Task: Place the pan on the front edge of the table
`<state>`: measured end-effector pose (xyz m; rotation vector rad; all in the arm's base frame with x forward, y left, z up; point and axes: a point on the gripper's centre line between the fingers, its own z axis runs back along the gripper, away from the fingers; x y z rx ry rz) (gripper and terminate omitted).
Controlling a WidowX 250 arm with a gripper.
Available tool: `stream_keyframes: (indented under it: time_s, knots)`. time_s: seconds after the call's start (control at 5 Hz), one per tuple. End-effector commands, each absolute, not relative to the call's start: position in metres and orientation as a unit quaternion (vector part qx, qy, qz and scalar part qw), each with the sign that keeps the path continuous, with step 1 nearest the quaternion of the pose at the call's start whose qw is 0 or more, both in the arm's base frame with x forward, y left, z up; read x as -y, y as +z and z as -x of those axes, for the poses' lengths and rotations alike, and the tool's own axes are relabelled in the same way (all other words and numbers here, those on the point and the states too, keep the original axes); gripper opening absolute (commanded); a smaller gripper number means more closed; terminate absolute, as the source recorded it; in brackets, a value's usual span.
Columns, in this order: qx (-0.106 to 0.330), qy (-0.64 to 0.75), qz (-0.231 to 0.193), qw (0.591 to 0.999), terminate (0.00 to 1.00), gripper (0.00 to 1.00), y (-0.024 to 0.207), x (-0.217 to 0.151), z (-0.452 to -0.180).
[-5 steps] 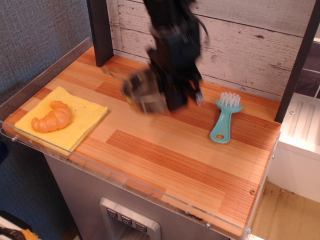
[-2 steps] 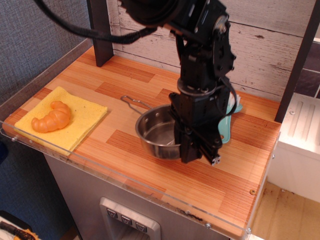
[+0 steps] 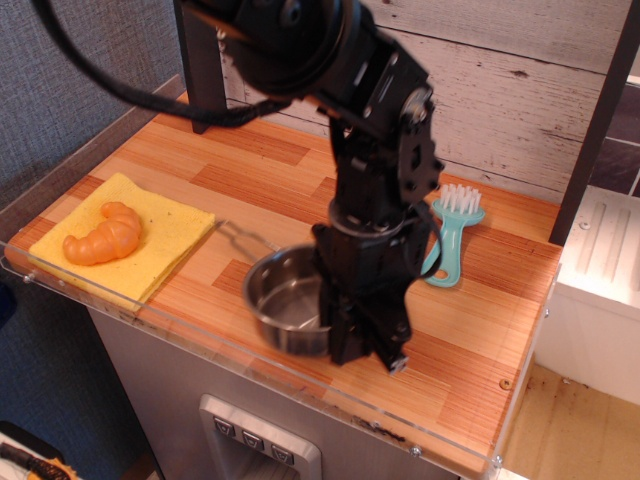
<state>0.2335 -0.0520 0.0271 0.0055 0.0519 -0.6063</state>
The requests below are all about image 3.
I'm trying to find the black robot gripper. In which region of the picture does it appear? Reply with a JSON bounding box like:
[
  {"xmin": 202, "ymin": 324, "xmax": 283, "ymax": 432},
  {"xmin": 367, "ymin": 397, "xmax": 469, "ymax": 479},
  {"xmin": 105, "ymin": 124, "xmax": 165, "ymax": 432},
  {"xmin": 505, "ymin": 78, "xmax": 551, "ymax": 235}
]
[{"xmin": 312, "ymin": 201, "xmax": 433, "ymax": 374}]

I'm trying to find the small stainless steel pan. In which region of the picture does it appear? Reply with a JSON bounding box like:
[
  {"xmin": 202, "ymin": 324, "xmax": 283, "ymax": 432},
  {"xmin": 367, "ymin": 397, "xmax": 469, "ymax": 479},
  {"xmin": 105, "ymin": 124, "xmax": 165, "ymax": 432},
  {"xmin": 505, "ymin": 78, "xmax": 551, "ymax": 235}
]
[{"xmin": 215, "ymin": 220, "xmax": 330, "ymax": 357}]

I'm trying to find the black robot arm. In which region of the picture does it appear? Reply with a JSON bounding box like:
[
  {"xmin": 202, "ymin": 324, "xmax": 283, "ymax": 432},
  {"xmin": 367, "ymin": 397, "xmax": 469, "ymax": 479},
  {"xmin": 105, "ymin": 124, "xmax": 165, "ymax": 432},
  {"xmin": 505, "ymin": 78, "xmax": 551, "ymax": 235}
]
[{"xmin": 185, "ymin": 1, "xmax": 443, "ymax": 372}]

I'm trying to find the teal dish brush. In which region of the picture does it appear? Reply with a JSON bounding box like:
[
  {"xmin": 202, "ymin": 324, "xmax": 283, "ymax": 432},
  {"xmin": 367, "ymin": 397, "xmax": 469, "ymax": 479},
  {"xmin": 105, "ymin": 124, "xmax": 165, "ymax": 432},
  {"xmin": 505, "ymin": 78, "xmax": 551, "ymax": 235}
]
[{"xmin": 422, "ymin": 184, "xmax": 485, "ymax": 288}]

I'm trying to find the silver dispenser panel with buttons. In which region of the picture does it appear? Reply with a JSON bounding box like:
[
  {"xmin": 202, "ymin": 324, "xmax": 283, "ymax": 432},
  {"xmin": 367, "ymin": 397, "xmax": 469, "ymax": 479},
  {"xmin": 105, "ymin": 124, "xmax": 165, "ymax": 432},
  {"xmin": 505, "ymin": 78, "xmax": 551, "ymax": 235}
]
[{"xmin": 199, "ymin": 394, "xmax": 323, "ymax": 479}]

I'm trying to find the yellow folded cloth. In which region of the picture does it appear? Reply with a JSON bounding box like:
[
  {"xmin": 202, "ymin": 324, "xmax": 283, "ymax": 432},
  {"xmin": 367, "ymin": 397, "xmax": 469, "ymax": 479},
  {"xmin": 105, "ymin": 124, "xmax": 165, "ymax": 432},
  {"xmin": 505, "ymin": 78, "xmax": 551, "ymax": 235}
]
[{"xmin": 29, "ymin": 173, "xmax": 215, "ymax": 311}]

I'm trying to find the orange plastic croissant toy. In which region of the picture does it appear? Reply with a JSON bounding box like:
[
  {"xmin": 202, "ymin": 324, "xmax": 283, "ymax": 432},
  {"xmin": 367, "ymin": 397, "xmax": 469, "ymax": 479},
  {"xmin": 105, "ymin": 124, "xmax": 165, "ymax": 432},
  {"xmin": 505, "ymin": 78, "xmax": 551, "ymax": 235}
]
[{"xmin": 62, "ymin": 202, "xmax": 142, "ymax": 266}]

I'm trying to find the clear acrylic table guard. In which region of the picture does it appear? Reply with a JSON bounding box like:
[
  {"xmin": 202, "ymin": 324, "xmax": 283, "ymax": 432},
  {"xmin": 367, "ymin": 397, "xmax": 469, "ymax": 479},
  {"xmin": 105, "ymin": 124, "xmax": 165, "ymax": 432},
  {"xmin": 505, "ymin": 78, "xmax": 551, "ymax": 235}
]
[{"xmin": 3, "ymin": 227, "xmax": 561, "ymax": 479}]

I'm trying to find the orange object bottom left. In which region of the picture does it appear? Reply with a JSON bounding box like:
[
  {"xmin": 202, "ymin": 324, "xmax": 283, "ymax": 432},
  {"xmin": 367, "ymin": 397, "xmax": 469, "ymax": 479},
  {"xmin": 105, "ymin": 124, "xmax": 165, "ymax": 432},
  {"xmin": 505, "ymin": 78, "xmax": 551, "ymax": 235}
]
[{"xmin": 27, "ymin": 459, "xmax": 78, "ymax": 480}]

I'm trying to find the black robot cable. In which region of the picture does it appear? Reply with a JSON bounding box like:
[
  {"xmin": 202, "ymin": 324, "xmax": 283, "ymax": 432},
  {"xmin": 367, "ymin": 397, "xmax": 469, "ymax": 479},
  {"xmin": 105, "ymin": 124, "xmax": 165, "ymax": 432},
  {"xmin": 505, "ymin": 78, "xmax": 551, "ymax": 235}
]
[{"xmin": 30, "ymin": 0, "xmax": 296, "ymax": 129}]

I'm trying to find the dark vertical post right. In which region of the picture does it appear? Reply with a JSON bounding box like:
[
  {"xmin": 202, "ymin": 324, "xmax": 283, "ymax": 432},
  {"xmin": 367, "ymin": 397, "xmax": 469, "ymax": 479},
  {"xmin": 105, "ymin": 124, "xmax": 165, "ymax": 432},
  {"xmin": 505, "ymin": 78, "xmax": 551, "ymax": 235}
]
[{"xmin": 549, "ymin": 0, "xmax": 639, "ymax": 246}]

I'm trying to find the dark vertical post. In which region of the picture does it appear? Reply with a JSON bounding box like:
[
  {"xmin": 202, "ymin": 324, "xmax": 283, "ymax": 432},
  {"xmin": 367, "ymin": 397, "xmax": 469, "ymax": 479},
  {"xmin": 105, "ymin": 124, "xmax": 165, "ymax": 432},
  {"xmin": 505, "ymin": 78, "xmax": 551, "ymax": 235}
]
[
  {"xmin": 173, "ymin": 1, "xmax": 228, "ymax": 114},
  {"xmin": 549, "ymin": 0, "xmax": 639, "ymax": 246}
]

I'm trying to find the dark vertical post left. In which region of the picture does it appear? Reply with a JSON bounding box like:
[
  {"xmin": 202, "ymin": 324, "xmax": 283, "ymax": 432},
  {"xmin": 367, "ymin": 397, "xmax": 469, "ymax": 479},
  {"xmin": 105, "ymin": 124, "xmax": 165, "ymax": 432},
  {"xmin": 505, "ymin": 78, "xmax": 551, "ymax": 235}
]
[{"xmin": 173, "ymin": 1, "xmax": 228, "ymax": 114}]

